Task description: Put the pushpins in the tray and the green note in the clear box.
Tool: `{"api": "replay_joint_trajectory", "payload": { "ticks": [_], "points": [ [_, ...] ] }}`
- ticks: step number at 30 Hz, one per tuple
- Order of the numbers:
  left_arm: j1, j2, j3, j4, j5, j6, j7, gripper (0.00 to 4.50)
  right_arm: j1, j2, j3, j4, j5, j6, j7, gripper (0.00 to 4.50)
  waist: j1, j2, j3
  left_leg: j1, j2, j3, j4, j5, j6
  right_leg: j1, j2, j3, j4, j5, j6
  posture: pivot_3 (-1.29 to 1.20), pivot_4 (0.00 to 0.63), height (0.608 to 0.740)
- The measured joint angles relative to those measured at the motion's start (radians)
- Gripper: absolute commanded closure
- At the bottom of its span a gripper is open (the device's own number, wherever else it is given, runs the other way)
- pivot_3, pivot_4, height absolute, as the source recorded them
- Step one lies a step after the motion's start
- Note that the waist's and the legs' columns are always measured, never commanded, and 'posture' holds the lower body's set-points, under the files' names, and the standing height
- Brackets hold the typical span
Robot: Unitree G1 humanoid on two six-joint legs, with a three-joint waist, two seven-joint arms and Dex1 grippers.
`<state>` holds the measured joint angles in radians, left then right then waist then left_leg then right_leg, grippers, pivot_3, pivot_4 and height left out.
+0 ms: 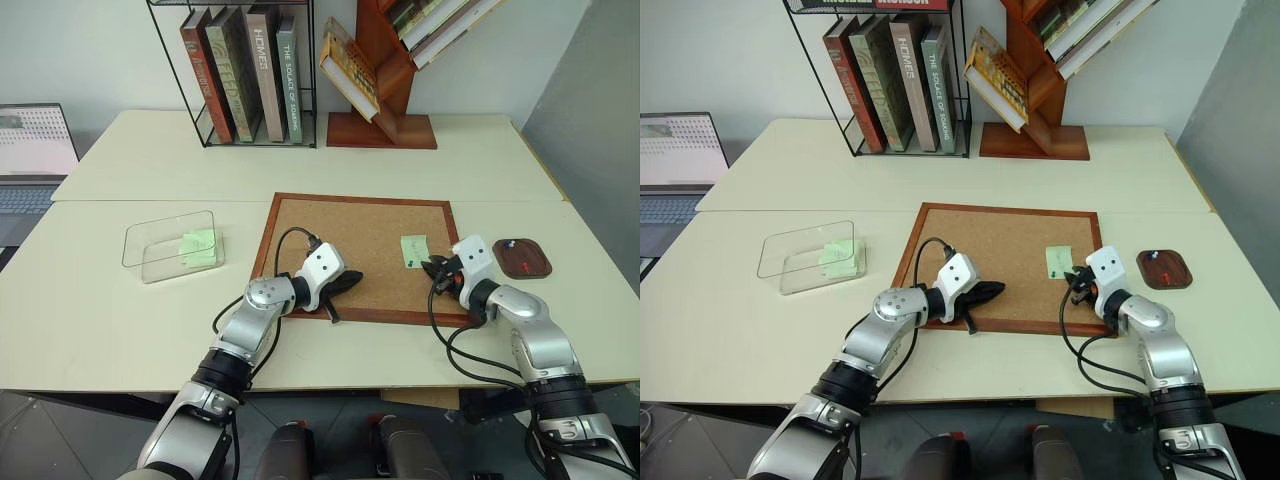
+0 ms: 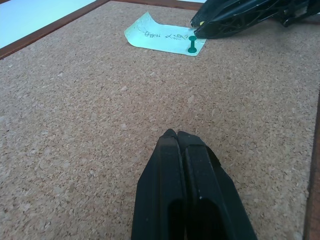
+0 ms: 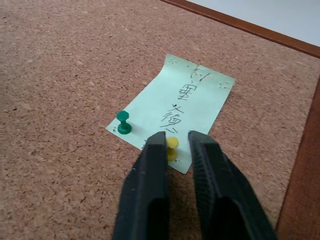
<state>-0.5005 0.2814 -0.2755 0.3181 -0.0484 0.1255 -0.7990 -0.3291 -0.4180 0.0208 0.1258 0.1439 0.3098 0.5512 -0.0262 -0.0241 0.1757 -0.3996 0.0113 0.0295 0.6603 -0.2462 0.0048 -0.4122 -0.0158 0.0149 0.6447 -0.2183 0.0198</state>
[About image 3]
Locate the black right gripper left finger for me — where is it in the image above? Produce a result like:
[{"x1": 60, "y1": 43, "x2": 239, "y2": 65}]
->
[{"x1": 111, "y1": 131, "x2": 170, "y2": 240}]

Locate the green pushpin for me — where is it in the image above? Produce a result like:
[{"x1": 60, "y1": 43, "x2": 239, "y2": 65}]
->
[{"x1": 116, "y1": 110, "x2": 133, "y2": 135}]

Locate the yellow pushpin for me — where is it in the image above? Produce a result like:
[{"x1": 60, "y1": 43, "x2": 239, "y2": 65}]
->
[{"x1": 166, "y1": 136, "x2": 180, "y2": 162}]

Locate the cork board with wooden frame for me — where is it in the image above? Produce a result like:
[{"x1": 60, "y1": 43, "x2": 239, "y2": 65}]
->
[{"x1": 0, "y1": 0, "x2": 320, "y2": 240}]

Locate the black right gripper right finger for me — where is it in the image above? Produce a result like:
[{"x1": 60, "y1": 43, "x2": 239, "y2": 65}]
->
[{"x1": 187, "y1": 130, "x2": 279, "y2": 240}]

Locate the green paper note with writing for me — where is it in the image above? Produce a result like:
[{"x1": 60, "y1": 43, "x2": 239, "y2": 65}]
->
[{"x1": 105, "y1": 52, "x2": 237, "y2": 175}]

